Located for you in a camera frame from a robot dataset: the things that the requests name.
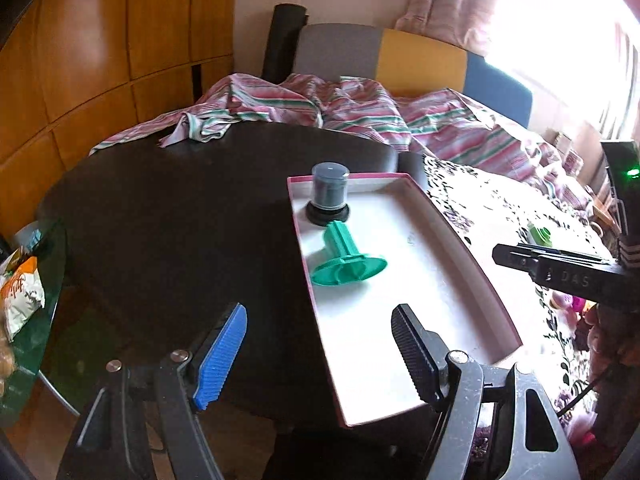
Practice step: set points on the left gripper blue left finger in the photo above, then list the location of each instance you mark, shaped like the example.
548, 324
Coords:
212, 362

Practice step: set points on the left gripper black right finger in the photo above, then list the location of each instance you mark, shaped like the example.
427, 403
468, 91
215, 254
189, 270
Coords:
424, 354

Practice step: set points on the magenta perforated funnel toy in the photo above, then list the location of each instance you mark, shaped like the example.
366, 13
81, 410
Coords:
567, 303

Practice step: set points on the green toy camera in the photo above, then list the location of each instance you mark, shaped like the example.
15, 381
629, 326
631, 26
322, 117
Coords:
538, 235

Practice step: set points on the teal ribbed funnel toy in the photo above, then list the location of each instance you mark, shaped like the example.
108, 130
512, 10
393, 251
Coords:
346, 264

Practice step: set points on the pink shallow cardboard box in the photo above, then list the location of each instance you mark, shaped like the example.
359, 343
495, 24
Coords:
430, 268

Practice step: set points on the grey capped black bottle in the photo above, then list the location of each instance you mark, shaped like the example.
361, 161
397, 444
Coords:
328, 200

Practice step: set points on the person right hand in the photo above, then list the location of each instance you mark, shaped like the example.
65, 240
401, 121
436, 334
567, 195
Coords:
613, 381

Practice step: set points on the white embroidered floral tablecloth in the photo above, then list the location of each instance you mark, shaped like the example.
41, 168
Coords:
487, 210

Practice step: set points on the snack bag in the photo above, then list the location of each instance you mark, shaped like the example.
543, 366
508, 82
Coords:
22, 293

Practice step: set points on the green glass side table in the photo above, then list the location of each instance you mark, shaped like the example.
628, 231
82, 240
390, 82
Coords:
48, 240

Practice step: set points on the pink striped bed sheet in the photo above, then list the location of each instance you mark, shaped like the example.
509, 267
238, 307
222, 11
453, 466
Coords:
445, 124

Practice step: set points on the grey yellow blue headboard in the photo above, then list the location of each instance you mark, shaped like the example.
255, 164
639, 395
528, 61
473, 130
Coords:
408, 65

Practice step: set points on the pink curtain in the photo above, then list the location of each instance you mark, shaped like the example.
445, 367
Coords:
465, 24

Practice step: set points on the wooden wardrobe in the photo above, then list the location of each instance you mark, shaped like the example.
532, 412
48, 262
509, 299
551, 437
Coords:
74, 72

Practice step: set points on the black rolled mat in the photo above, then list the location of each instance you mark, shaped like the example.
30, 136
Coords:
288, 19

